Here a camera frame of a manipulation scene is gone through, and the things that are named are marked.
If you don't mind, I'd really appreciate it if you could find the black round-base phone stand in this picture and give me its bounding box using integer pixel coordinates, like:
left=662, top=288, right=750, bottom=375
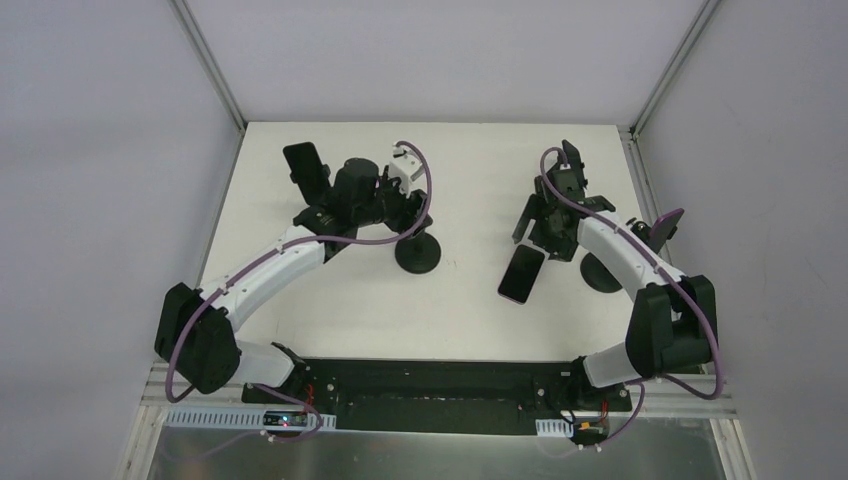
left=394, top=228, right=442, bottom=275

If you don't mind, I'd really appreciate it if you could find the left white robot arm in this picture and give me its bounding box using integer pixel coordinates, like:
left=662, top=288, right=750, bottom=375
left=154, top=141, right=432, bottom=405

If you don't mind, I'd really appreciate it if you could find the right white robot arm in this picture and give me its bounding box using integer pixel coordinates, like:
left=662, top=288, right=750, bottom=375
left=497, top=166, right=720, bottom=410

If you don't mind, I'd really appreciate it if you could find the black folding phone stand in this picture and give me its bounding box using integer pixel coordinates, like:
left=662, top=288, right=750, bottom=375
left=534, top=175, right=550, bottom=202

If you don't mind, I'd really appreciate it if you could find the right black round-base stand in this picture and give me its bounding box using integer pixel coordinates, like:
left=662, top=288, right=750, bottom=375
left=578, top=214, right=664, bottom=299

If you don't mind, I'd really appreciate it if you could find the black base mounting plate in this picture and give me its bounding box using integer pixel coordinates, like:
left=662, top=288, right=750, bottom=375
left=279, top=358, right=632, bottom=435

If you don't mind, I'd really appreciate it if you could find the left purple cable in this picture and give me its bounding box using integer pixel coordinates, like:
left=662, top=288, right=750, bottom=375
left=164, top=139, right=435, bottom=444

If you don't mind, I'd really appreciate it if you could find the right white cable duct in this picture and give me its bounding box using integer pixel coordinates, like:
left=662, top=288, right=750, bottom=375
left=535, top=419, right=574, bottom=438

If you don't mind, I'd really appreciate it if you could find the white cable duct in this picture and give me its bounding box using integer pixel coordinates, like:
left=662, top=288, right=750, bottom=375
left=535, top=419, right=574, bottom=438
left=164, top=407, right=318, bottom=432

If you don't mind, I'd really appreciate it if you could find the left white cable duct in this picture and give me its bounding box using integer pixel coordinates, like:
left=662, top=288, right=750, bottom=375
left=164, top=407, right=318, bottom=432

